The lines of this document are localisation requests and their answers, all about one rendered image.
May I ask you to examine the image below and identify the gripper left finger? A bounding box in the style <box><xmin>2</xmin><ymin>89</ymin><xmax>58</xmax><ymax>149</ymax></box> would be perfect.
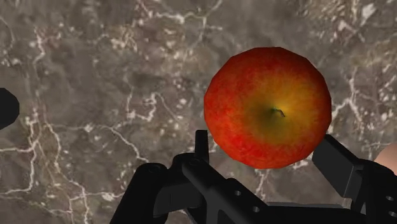
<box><xmin>109</xmin><ymin>129</ymin><xmax>269</xmax><ymax>224</ymax></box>

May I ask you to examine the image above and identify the pale pink rounded object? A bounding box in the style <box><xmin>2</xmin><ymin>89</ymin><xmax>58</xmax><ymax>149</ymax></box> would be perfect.
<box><xmin>373</xmin><ymin>143</ymin><xmax>397</xmax><ymax>175</ymax></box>

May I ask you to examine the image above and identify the black rounded object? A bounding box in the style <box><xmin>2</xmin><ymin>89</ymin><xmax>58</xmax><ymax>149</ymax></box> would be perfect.
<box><xmin>0</xmin><ymin>87</ymin><xmax>20</xmax><ymax>130</ymax></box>

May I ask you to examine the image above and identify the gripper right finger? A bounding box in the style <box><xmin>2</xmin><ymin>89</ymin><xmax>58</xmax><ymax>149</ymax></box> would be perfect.
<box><xmin>312</xmin><ymin>134</ymin><xmax>397</xmax><ymax>224</ymax></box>

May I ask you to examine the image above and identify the red yellow apple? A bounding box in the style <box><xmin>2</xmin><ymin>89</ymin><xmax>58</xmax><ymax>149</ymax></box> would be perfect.
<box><xmin>203</xmin><ymin>46</ymin><xmax>333</xmax><ymax>170</ymax></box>

